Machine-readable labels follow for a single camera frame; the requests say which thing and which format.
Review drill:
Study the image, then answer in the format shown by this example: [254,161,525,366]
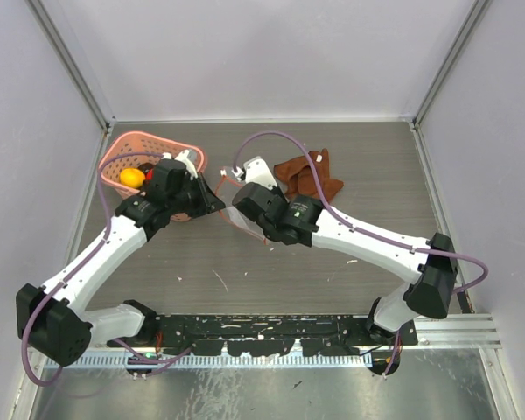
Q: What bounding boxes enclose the orange yellow fruit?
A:
[119,168,146,190]

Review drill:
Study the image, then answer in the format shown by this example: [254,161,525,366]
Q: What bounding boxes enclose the brown cloth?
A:
[274,148,344,201]

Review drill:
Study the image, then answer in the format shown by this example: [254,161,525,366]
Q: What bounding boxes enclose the aluminium frame rail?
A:
[415,313,501,349]

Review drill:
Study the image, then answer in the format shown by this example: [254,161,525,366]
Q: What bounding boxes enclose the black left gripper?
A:
[167,171,224,219]

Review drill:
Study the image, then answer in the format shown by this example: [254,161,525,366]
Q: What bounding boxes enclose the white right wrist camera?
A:
[232,156,278,191]

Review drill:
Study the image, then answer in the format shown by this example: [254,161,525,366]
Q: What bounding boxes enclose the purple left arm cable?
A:
[20,150,174,387]

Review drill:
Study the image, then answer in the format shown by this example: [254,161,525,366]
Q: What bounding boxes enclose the pink plastic basket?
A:
[98,130,209,223]

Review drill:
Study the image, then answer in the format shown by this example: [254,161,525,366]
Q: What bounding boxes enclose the clear zip top bag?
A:
[213,168,268,245]

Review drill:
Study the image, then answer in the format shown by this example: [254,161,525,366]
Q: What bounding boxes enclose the white slotted cable duct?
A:
[69,351,373,369]

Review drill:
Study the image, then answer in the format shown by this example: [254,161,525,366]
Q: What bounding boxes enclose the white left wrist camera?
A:
[173,149,199,179]

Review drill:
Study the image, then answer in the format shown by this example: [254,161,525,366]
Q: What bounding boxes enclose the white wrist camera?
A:
[173,149,199,179]
[232,156,278,191]

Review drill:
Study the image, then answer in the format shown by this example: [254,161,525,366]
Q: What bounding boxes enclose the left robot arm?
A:
[16,151,225,368]

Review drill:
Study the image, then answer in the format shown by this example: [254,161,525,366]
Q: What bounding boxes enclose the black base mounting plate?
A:
[107,312,419,358]

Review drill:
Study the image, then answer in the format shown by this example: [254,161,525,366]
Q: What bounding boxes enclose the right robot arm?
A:
[232,183,458,345]

